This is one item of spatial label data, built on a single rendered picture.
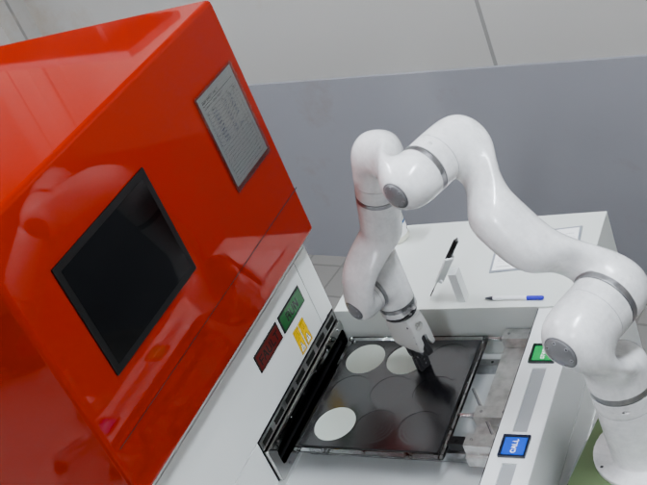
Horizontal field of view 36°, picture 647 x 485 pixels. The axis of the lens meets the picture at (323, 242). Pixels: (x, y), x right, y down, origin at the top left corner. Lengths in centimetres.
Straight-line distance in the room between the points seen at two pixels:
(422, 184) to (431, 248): 87
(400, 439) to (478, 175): 68
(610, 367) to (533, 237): 26
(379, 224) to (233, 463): 60
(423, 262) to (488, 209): 82
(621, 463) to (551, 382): 23
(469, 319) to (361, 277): 41
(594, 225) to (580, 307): 78
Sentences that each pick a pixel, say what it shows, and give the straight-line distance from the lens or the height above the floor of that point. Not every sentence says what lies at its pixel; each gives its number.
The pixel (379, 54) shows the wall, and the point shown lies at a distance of 378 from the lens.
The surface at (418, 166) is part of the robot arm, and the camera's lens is 176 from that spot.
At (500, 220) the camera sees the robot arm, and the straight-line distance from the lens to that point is 177.
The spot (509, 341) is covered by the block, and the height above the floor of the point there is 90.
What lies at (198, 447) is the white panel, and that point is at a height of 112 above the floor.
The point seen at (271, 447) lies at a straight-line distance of 229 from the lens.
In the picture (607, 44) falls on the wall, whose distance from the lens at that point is 338.
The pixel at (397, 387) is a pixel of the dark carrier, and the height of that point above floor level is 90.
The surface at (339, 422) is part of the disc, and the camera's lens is 232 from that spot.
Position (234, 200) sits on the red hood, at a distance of 211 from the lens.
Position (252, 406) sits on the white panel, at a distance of 224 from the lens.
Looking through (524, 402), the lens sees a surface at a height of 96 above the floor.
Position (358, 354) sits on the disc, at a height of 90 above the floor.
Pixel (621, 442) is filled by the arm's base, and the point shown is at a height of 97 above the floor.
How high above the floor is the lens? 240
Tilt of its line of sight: 31 degrees down
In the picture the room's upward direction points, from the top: 24 degrees counter-clockwise
